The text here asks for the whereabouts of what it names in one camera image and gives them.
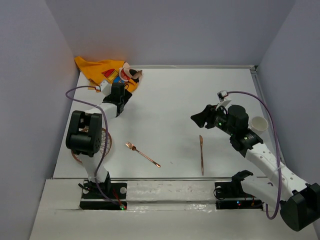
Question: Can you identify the aluminium table edge rail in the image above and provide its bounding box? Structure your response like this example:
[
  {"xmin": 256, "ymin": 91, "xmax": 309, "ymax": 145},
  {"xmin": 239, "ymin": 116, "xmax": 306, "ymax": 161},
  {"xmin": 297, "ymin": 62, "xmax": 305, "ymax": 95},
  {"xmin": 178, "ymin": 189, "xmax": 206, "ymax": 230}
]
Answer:
[{"xmin": 51, "ymin": 176, "xmax": 270, "ymax": 182}]

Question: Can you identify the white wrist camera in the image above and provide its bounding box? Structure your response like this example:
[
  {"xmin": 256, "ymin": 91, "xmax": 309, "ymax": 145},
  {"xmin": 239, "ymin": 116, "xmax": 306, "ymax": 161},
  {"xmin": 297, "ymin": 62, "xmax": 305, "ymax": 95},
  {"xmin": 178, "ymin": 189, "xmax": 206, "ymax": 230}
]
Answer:
[
  {"xmin": 95, "ymin": 80, "xmax": 112, "ymax": 96},
  {"xmin": 216, "ymin": 90, "xmax": 232, "ymax": 110}
]

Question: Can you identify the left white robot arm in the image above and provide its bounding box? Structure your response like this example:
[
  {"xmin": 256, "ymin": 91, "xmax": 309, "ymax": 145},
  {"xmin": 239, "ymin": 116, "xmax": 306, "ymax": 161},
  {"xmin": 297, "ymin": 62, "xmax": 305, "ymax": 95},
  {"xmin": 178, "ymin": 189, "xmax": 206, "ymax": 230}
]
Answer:
[{"xmin": 65, "ymin": 81, "xmax": 132, "ymax": 198}]

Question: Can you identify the white paper cup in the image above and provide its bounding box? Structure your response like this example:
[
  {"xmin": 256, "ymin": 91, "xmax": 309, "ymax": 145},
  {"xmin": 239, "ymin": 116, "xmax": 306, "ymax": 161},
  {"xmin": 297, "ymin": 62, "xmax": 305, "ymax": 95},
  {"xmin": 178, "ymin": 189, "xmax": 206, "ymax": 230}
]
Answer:
[{"xmin": 250, "ymin": 116, "xmax": 269, "ymax": 134}]

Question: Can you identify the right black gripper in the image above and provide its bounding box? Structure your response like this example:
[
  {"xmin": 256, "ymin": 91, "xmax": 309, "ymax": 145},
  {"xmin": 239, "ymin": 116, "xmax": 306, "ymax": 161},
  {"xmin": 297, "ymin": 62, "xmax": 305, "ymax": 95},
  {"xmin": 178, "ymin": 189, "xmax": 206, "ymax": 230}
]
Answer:
[{"xmin": 189, "ymin": 103, "xmax": 235, "ymax": 136}]

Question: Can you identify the yellow cartoon mouse placemat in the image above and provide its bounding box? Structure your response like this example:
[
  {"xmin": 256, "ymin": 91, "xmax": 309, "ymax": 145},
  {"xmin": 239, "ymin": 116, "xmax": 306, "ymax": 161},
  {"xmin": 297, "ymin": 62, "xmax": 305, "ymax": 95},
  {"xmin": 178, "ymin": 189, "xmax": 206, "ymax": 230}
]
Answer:
[{"xmin": 74, "ymin": 56, "xmax": 143, "ymax": 93}]

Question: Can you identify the copper knife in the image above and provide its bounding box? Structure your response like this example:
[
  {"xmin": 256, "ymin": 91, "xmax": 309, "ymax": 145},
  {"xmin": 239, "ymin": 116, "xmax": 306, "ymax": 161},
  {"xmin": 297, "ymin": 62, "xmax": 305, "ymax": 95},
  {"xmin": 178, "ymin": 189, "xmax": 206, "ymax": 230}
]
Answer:
[{"xmin": 199, "ymin": 135, "xmax": 204, "ymax": 176}]

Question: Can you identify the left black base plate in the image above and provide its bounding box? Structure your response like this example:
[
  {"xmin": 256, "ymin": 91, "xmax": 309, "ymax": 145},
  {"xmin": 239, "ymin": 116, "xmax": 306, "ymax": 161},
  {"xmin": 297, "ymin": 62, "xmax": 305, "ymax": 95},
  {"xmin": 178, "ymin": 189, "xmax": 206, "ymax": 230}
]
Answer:
[{"xmin": 78, "ymin": 180, "xmax": 128, "ymax": 211}]

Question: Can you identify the floral patterned plate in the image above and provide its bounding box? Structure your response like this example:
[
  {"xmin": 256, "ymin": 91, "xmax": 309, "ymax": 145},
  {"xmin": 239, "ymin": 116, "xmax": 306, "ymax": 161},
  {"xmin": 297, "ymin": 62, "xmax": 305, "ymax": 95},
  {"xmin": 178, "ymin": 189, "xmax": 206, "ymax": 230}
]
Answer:
[{"xmin": 70, "ymin": 127, "xmax": 113, "ymax": 165}]

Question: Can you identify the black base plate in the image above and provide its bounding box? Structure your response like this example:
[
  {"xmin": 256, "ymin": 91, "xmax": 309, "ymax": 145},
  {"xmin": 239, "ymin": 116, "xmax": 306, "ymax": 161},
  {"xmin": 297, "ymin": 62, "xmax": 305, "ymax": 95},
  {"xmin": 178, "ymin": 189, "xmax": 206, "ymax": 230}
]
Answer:
[
  {"xmin": 78, "ymin": 180, "xmax": 128, "ymax": 211},
  {"xmin": 213, "ymin": 181, "xmax": 264, "ymax": 210}
]

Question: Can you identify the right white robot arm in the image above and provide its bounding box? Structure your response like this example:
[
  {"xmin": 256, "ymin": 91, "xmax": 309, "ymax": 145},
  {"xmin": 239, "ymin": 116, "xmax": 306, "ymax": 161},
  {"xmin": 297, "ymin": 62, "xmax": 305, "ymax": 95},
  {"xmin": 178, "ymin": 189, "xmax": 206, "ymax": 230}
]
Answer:
[{"xmin": 190, "ymin": 105, "xmax": 320, "ymax": 232}]

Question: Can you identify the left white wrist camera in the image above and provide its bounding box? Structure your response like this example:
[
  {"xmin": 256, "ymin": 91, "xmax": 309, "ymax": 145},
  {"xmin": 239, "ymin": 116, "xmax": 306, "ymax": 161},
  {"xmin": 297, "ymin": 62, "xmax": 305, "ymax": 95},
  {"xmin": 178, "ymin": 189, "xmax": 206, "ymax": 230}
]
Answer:
[{"xmin": 95, "ymin": 80, "xmax": 112, "ymax": 96}]

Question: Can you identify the copper fork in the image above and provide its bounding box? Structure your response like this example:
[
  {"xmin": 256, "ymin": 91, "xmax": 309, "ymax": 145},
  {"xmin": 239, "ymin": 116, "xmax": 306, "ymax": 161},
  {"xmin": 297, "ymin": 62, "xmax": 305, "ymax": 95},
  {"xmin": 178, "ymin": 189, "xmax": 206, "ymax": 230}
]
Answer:
[{"xmin": 125, "ymin": 141, "xmax": 161, "ymax": 168}]

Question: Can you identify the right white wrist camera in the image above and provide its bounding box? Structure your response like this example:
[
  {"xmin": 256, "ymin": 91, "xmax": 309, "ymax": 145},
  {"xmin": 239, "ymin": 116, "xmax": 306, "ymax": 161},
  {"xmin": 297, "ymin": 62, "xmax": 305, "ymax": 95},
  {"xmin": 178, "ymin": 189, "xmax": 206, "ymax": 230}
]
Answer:
[{"xmin": 216, "ymin": 90, "xmax": 232, "ymax": 110}]

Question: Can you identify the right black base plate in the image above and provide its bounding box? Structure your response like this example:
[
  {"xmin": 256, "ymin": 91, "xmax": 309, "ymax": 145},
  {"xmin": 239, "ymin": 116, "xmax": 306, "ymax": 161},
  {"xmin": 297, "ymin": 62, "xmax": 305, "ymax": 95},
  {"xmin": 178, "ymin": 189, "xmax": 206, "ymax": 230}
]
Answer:
[{"xmin": 213, "ymin": 181, "xmax": 264, "ymax": 210}]

